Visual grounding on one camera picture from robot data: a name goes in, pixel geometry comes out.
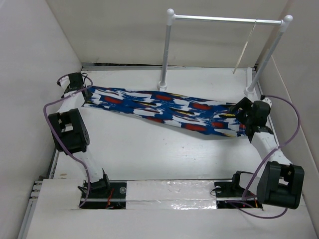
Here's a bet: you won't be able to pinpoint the blue white red patterned trousers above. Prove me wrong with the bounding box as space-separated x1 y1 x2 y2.
84 86 246 137

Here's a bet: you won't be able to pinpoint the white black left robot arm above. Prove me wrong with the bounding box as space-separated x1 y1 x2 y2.
43 72 112 198

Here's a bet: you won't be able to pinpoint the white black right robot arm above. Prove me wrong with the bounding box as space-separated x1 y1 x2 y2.
229 96 305 209

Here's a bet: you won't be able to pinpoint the beige wooden clothes hanger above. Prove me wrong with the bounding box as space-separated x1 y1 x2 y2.
232 21 257 74

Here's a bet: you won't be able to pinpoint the white metal clothes rack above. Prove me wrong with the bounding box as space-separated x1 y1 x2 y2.
158 8 293 96

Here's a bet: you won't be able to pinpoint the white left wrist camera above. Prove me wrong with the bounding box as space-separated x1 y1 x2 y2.
57 75 70 93

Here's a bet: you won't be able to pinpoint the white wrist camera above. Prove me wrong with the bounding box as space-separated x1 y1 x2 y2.
57 75 70 93
260 95 272 107

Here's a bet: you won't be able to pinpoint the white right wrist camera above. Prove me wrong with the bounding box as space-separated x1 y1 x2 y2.
260 95 272 107

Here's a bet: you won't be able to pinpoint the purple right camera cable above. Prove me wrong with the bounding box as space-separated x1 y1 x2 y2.
233 94 302 220

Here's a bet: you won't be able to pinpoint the black base rail with tape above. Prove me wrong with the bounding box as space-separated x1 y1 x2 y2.
80 180 263 210

